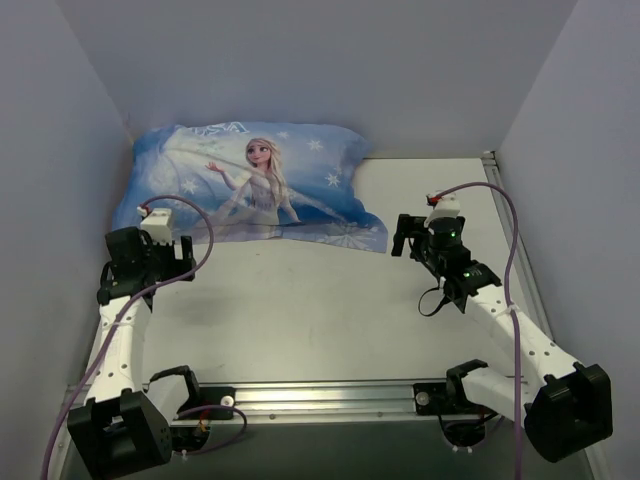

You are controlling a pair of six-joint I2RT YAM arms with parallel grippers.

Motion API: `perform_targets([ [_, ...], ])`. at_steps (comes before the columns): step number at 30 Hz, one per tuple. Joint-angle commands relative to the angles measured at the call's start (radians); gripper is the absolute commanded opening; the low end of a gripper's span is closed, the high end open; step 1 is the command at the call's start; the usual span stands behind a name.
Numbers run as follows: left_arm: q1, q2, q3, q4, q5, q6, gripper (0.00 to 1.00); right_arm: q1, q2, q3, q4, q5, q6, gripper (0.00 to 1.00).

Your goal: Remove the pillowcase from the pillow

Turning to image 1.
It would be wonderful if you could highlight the Frozen Elsa print pillowcase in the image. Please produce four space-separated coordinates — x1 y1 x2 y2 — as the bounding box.
112 121 388 253

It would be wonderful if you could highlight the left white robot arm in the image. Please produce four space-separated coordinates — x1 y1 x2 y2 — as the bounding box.
67 227 202 479

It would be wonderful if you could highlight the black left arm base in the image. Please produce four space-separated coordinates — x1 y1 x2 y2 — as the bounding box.
146 365 248 459

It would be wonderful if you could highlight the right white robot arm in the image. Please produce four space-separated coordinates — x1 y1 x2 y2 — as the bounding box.
391 214 613 462

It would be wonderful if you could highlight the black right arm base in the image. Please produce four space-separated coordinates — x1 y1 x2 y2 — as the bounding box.
412 360 505 454

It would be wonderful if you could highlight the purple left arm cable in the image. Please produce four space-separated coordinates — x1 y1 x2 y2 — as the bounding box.
41 194 215 480

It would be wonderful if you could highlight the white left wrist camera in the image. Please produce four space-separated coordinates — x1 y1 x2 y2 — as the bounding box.
137 206 173 246

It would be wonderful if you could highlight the aluminium right side rail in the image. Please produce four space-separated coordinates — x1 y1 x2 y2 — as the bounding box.
481 151 554 340

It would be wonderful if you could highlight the aluminium rail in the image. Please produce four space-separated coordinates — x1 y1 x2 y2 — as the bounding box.
49 377 531 426
481 151 554 340

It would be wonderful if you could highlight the aluminium front rail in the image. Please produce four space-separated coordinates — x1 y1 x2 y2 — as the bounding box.
49 377 531 426

